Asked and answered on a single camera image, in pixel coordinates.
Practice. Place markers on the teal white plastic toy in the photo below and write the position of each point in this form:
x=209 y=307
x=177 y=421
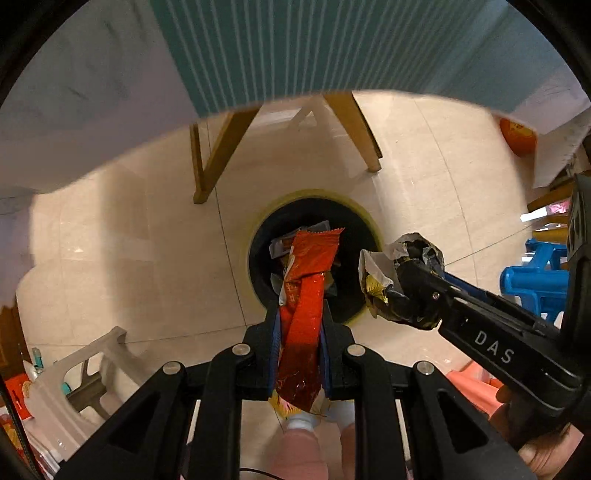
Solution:
x=36 y=362

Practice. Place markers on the black trash bin yellow rim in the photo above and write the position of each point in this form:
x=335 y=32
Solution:
x=314 y=217

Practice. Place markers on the white plastic stool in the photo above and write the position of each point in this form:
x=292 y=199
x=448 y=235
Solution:
x=78 y=383

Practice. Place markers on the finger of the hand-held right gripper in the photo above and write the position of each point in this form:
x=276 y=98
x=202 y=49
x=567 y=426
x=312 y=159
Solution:
x=466 y=288
x=420 y=295

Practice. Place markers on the orange round object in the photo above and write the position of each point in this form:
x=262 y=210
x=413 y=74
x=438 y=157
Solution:
x=517 y=136

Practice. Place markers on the person's leg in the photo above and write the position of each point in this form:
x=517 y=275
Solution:
x=300 y=457

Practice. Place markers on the red snack wrapper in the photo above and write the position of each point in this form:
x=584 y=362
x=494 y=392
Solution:
x=300 y=332

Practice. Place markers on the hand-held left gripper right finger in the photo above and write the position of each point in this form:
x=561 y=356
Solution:
x=326 y=369

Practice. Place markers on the silver black wrapper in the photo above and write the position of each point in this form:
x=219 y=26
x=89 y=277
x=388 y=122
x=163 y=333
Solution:
x=376 y=272

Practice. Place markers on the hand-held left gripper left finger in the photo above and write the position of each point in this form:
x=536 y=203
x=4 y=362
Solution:
x=275 y=332

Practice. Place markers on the blue plastic stool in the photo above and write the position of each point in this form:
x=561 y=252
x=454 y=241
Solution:
x=531 y=281

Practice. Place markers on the tree print tablecloth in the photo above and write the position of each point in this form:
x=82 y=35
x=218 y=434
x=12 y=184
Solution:
x=277 y=46

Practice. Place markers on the person's right hand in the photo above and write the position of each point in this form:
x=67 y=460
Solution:
x=545 y=454

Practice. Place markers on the wooden table leg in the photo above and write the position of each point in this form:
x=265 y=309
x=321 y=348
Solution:
x=221 y=152
x=358 y=129

